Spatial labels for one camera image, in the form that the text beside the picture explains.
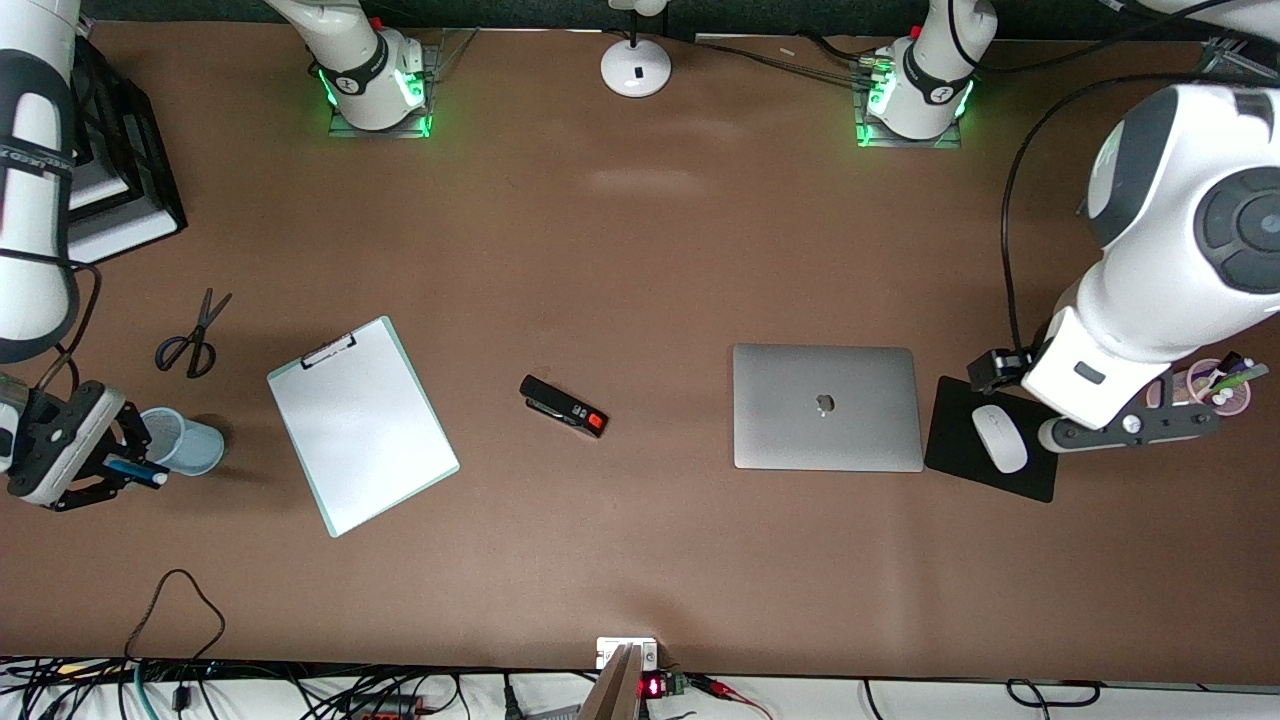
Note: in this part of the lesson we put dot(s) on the green pen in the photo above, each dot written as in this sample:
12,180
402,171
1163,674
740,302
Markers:
1255,372

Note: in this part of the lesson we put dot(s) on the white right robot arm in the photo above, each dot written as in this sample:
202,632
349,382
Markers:
30,200

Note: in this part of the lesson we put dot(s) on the silver grey laptop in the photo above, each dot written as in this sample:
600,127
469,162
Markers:
800,420

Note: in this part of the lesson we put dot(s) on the white round stand base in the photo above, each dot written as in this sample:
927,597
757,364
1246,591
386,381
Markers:
636,70

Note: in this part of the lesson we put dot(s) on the module with red display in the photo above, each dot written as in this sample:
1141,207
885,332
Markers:
655,687

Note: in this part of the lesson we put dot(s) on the small white bracket box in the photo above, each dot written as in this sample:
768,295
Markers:
603,650

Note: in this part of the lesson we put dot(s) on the black blue scissors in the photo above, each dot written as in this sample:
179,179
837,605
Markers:
200,330

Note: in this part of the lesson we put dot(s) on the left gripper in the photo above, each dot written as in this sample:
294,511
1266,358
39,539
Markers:
990,371

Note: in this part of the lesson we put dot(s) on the black mouse pad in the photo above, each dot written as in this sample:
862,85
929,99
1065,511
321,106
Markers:
950,450

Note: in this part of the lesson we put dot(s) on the clear arm base plate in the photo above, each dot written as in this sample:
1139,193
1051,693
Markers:
905,143
440,60

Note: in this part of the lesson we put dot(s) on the white paper sheet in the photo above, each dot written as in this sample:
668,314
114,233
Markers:
385,450

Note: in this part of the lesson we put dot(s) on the black stapler with red end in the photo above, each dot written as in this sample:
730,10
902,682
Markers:
560,405

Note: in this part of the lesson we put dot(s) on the blue marker pen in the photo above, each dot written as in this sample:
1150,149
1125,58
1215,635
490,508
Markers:
140,472

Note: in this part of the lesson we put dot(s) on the light blue mesh cup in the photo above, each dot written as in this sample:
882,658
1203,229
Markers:
195,445

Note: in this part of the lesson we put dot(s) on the white capped pen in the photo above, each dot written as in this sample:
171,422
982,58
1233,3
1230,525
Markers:
1220,397

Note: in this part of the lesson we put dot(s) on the black stacked paper tray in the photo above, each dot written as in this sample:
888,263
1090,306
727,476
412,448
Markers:
150,170

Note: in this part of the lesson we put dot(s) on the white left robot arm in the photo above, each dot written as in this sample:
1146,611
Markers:
1180,200

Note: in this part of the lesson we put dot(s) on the white computer mouse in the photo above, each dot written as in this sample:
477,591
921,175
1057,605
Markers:
1000,440

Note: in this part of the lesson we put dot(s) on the black capped marker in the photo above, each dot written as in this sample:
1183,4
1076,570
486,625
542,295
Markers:
1228,362

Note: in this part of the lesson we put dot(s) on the pink translucent pen cup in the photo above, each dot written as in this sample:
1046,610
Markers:
1238,402

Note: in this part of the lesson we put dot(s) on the mint green clipboard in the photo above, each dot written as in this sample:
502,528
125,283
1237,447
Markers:
330,520

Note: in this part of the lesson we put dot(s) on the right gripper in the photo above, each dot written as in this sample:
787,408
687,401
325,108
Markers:
100,473

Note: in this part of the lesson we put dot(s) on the grey brown post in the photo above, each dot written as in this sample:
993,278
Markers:
610,695

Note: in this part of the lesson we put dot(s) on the white paper stack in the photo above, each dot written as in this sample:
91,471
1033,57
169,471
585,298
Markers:
120,238
95,180

